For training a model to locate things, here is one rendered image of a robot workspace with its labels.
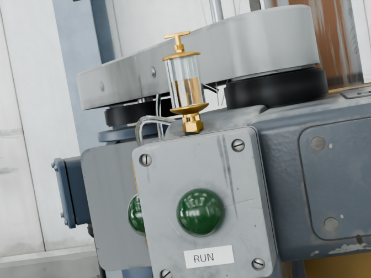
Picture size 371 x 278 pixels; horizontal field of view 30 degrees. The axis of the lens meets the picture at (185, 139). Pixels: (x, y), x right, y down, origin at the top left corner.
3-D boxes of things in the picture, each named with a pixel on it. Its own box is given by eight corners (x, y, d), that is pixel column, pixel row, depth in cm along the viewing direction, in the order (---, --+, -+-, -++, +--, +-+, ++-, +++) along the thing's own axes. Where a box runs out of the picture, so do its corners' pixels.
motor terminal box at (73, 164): (69, 249, 91) (53, 161, 90) (64, 237, 100) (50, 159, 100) (131, 235, 92) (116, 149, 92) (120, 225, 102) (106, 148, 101)
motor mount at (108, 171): (96, 275, 89) (74, 151, 88) (112, 262, 95) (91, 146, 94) (318, 247, 83) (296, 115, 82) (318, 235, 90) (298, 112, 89)
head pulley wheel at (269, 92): (220, 115, 58) (215, 85, 57) (234, 110, 66) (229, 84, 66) (329, 96, 56) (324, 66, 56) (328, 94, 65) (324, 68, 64)
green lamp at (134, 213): (126, 244, 44) (117, 197, 44) (138, 233, 47) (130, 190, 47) (164, 239, 44) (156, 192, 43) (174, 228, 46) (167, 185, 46)
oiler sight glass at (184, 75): (169, 109, 49) (160, 60, 49) (176, 107, 52) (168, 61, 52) (202, 103, 49) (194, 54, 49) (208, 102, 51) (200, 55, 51)
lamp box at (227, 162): (155, 290, 43) (130, 148, 43) (170, 271, 48) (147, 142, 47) (274, 276, 42) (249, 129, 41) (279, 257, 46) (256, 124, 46)
